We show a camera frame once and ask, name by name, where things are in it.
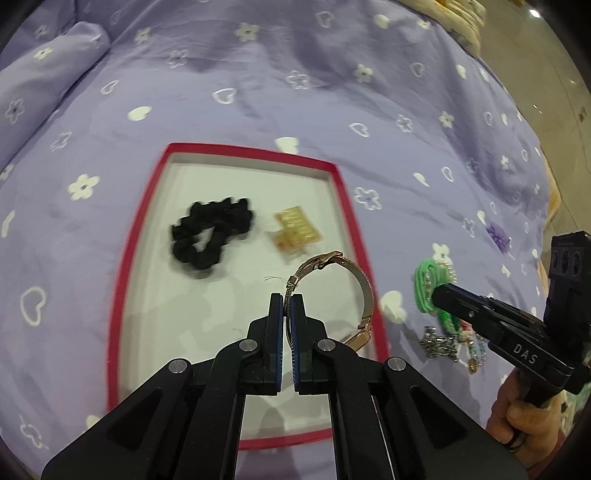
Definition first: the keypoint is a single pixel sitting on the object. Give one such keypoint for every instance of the cream blanket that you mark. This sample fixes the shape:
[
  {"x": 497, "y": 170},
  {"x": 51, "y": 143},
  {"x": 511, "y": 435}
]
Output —
[{"x": 457, "y": 18}]

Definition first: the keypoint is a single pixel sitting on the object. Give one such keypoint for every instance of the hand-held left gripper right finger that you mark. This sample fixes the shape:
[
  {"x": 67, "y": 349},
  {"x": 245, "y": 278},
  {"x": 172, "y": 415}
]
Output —
[{"x": 298, "y": 332}]

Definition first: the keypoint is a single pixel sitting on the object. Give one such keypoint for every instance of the black scrunchie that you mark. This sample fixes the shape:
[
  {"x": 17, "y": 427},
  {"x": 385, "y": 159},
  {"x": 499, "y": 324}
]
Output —
[{"x": 184, "y": 251}]

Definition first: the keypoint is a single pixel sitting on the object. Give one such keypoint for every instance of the purple floral pillow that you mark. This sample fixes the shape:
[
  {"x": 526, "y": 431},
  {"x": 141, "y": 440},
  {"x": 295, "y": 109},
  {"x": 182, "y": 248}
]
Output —
[{"x": 41, "y": 87}]

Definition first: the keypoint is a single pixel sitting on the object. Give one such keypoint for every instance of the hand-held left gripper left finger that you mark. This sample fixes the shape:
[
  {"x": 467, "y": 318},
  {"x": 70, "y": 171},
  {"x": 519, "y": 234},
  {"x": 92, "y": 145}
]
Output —
[{"x": 277, "y": 323}]

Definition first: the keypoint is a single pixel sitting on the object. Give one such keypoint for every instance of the rose gold wristwatch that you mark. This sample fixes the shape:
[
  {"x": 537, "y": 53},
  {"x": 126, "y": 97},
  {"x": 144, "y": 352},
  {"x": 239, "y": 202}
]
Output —
[{"x": 364, "y": 286}]

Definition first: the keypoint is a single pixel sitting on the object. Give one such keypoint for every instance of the amber hair claw clip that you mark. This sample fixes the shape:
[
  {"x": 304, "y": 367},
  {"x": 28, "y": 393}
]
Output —
[{"x": 295, "y": 226}]

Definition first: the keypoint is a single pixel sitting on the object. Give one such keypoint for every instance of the purple floral bedsheet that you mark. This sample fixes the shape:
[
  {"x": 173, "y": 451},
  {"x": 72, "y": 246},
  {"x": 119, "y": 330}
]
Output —
[{"x": 277, "y": 92}]

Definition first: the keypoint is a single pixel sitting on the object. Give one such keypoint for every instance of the person's right hand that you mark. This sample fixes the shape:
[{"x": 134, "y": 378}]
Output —
[{"x": 517, "y": 420}]

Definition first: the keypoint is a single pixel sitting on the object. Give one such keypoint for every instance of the red jewelry tray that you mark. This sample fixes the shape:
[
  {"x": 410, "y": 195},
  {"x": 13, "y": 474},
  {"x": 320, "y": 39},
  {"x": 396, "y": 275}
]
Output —
[{"x": 152, "y": 277}]

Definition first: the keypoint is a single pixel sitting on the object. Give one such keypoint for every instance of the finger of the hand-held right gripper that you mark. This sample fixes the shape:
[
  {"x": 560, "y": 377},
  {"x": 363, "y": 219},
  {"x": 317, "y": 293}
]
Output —
[{"x": 466, "y": 307}]

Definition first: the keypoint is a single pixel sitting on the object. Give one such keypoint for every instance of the small purple hair clip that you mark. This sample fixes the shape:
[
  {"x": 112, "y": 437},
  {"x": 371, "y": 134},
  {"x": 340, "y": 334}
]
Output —
[{"x": 498, "y": 236}]

